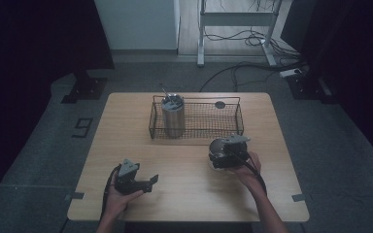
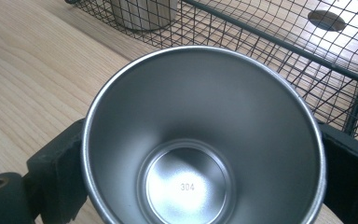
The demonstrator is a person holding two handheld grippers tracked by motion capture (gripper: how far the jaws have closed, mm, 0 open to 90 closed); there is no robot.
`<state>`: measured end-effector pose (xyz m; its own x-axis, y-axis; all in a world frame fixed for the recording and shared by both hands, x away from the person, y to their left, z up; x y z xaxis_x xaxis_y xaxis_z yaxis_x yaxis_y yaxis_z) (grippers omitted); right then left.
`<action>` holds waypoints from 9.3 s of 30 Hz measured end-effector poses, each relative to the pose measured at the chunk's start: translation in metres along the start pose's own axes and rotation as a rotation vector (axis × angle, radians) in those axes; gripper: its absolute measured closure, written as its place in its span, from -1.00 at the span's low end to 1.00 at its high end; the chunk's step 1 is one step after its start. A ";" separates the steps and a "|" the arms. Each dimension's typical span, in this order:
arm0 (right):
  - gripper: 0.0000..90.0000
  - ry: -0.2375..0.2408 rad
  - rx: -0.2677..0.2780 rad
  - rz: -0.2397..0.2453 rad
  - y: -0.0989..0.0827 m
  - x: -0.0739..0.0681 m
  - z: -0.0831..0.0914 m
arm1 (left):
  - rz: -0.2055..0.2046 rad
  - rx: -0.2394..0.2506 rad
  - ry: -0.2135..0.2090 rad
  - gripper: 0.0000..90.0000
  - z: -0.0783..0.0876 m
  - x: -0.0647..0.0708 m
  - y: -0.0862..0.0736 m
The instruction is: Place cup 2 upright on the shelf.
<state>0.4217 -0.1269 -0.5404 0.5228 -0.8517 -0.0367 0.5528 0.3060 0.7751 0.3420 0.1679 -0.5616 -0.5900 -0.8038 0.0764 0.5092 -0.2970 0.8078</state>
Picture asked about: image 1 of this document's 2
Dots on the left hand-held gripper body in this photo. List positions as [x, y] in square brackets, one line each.
[128, 183]

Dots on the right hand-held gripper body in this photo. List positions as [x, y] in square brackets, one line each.
[234, 155]

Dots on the steel tumbler with lid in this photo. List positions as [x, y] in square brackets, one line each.
[173, 119]

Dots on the thin metal straw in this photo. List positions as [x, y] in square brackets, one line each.
[165, 92]

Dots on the person's left hand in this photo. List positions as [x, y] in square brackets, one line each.
[118, 202]

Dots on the person's right hand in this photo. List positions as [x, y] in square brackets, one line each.
[247, 174]

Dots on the black round disc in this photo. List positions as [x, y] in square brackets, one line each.
[220, 104]

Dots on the grey tape piece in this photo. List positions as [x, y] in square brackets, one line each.
[75, 195]
[299, 197]

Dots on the white power strip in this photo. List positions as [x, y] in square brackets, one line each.
[289, 73]

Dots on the black stand base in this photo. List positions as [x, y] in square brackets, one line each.
[85, 89]
[307, 88]

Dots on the dark curtain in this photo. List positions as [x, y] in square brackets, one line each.
[353, 48]
[29, 64]

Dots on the white desk frame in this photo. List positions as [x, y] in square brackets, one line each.
[236, 18]

